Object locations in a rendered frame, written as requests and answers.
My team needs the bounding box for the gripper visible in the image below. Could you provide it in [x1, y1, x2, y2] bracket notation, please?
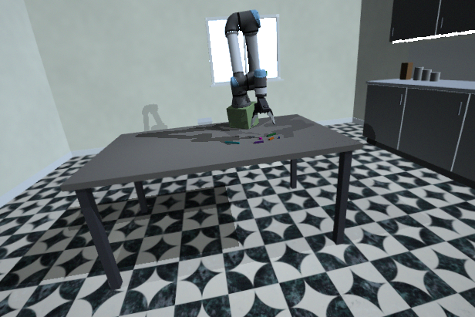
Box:
[251, 94, 275, 128]

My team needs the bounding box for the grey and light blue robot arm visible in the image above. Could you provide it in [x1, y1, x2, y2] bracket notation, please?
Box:
[224, 10, 267, 108]

